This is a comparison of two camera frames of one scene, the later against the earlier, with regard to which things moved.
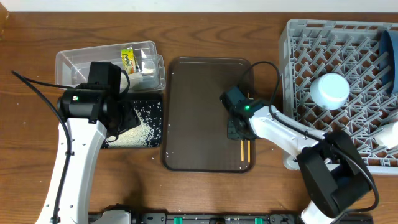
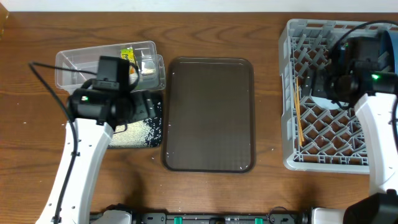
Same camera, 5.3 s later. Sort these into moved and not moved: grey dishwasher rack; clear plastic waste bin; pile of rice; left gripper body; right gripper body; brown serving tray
Moved: right gripper body; left gripper body
Not moved: clear plastic waste bin; grey dishwasher rack; pile of rice; brown serving tray
